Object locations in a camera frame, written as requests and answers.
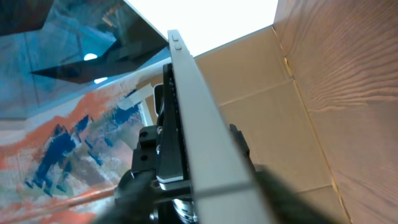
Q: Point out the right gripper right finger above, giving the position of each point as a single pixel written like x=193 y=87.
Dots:
x=287 y=206

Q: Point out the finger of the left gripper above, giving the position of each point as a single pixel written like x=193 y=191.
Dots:
x=241 y=142

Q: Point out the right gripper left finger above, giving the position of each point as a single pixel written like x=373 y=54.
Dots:
x=134 y=205

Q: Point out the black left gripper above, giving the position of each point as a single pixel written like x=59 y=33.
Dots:
x=161 y=149

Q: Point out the Galaxy S25 Ultra smartphone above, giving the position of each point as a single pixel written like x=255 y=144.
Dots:
x=224 y=187

